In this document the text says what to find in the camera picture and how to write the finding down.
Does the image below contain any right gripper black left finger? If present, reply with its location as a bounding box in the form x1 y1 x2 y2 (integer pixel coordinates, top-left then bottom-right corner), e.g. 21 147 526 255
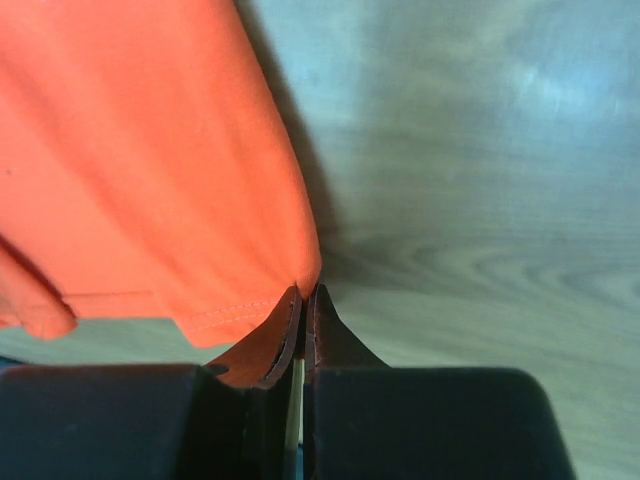
1 288 303 479

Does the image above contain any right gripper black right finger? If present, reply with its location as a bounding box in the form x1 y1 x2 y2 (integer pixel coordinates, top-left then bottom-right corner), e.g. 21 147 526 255
303 286 576 479

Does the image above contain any orange polo shirt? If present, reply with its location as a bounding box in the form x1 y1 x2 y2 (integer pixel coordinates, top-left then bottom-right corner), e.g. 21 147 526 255
1 1 321 348

